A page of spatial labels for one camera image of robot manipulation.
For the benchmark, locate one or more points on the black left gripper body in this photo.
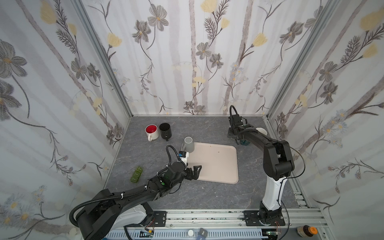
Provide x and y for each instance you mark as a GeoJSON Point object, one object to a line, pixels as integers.
{"type": "Point", "coordinates": [188, 172]}

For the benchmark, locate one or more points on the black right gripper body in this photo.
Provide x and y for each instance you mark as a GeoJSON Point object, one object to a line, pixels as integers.
{"type": "Point", "coordinates": [235, 132]}

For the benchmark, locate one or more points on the dark green mug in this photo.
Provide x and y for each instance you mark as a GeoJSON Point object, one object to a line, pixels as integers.
{"type": "Point", "coordinates": [244, 142]}

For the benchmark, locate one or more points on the pink mug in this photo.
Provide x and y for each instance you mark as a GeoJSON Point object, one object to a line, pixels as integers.
{"type": "Point", "coordinates": [262, 131]}

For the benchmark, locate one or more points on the black mug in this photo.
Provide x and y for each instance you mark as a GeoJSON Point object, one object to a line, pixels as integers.
{"type": "Point", "coordinates": [165, 131]}

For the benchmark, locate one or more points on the white mug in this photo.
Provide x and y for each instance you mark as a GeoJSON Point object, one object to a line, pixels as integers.
{"type": "Point", "coordinates": [152, 132]}

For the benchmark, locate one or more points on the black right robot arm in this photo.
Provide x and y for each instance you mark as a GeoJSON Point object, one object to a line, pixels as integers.
{"type": "Point", "coordinates": [278, 164]}

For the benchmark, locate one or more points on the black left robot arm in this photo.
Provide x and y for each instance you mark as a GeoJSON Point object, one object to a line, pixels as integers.
{"type": "Point", "coordinates": [129, 195]}

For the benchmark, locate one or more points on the grey mug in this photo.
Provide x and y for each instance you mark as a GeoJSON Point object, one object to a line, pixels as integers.
{"type": "Point", "coordinates": [188, 145]}

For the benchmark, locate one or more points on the beige plastic tray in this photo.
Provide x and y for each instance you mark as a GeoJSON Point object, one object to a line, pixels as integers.
{"type": "Point", "coordinates": [219, 163]}

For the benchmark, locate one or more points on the green small block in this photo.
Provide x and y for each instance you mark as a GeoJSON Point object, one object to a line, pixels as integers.
{"type": "Point", "coordinates": [136, 175]}

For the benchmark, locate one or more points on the orange capped button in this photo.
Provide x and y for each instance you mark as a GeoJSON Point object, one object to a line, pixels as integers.
{"type": "Point", "coordinates": [307, 231]}

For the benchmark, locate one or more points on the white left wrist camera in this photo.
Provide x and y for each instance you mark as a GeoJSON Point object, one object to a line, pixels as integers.
{"type": "Point", "coordinates": [183, 155]}

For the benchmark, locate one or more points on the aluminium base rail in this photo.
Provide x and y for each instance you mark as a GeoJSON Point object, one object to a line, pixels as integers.
{"type": "Point", "coordinates": [227, 224]}

